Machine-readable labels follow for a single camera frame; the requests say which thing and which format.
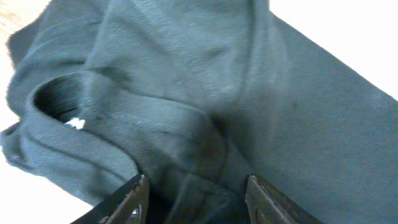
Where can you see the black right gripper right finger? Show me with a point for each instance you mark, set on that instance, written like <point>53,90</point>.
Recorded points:
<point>267,205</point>

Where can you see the black t-shirt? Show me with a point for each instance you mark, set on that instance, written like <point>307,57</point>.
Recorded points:
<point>196,96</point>

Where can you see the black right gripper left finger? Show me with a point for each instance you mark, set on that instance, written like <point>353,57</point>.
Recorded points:
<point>126,205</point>

